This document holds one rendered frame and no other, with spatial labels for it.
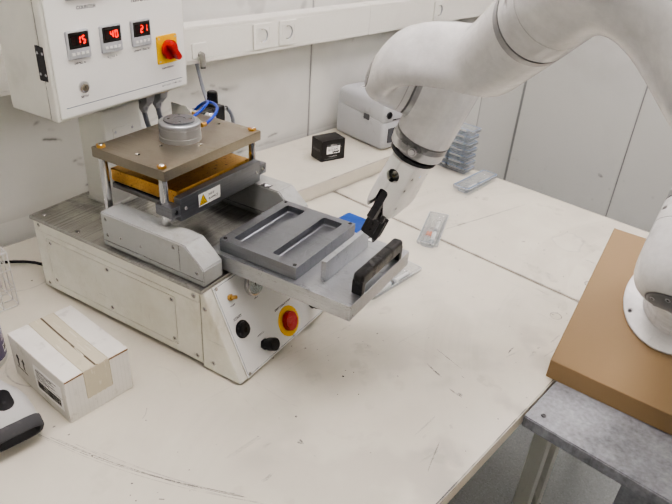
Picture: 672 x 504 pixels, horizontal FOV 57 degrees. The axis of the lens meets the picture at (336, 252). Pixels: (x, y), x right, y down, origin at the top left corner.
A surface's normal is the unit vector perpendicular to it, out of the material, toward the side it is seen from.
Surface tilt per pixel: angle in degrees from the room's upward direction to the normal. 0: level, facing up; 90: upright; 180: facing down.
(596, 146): 90
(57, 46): 90
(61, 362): 1
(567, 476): 0
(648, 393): 44
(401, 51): 58
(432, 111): 97
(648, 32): 107
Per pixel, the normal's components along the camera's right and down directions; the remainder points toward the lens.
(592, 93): -0.68, 0.34
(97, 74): 0.85, 0.31
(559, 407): 0.07, -0.86
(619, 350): -0.38, -0.36
